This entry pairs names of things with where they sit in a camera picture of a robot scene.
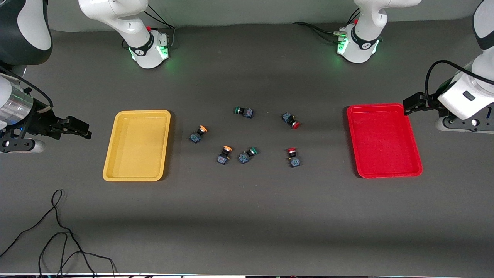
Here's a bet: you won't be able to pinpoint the red push button switch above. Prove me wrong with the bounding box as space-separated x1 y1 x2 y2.
286 147 302 168
281 112 301 130

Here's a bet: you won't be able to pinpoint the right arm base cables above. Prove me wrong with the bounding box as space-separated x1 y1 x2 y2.
123 3 176 50

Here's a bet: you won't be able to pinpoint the yellow plastic tray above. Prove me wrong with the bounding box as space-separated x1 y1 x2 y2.
103 110 171 182

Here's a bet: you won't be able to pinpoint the red plastic tray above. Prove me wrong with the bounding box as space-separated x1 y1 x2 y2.
347 103 423 179

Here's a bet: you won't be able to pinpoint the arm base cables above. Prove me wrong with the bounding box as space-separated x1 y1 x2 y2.
292 8 361 43
123 3 176 50

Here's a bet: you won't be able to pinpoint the dark gray table mat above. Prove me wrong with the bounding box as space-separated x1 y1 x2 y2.
0 17 494 275

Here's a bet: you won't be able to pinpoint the thin black loose cable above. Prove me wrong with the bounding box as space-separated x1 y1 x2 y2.
0 189 116 278

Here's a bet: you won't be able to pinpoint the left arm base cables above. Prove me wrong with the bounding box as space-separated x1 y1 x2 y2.
292 8 361 43

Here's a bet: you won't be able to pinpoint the yellow push button switch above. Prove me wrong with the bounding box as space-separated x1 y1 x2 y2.
189 125 208 144
217 146 233 165

